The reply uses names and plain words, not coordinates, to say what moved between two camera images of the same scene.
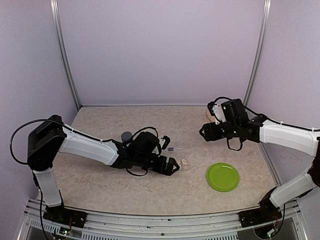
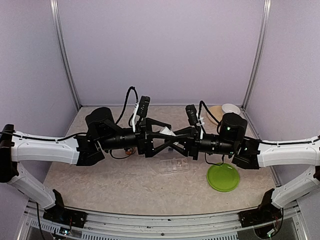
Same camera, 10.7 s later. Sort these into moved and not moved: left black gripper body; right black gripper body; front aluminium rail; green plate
Moved: right black gripper body; left black gripper body
Not moved: front aluminium rail; green plate
